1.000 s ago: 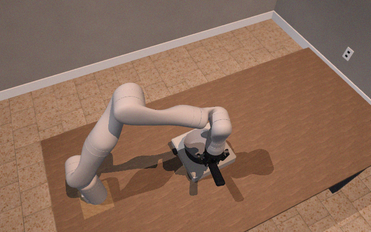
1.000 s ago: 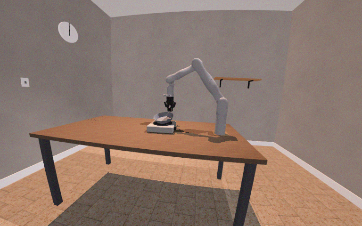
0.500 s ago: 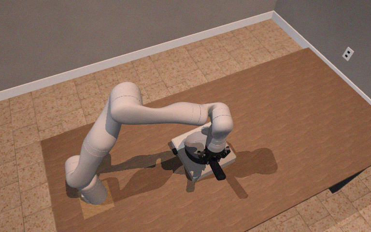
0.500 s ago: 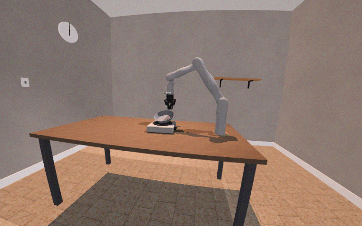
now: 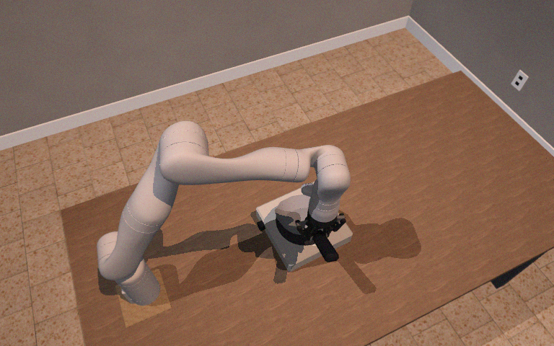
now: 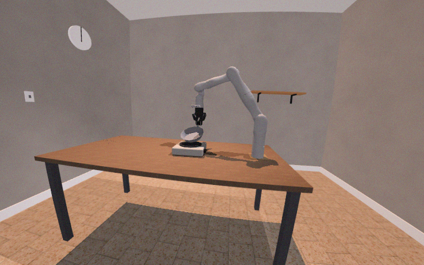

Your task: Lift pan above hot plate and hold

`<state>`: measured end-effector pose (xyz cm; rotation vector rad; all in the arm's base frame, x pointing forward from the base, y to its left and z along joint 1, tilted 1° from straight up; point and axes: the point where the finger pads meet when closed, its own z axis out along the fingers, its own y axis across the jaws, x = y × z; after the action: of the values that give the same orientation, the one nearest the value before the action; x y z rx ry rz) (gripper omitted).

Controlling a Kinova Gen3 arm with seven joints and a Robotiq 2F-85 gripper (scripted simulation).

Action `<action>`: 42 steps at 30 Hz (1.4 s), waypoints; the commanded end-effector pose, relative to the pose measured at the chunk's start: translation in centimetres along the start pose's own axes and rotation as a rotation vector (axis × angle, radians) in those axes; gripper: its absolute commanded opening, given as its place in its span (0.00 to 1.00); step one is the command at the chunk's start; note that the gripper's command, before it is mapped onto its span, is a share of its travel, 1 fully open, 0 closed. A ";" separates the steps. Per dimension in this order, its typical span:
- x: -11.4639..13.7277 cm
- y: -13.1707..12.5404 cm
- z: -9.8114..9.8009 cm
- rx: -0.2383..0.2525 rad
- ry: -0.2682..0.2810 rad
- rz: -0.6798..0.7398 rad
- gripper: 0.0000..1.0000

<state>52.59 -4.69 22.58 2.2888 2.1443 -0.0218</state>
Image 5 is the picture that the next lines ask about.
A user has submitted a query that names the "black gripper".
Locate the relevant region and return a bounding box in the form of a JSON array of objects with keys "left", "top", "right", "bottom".
[{"left": 295, "top": 210, "right": 346, "bottom": 242}]

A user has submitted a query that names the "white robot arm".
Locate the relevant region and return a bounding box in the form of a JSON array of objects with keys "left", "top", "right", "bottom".
[{"left": 97, "top": 121, "right": 351, "bottom": 306}]

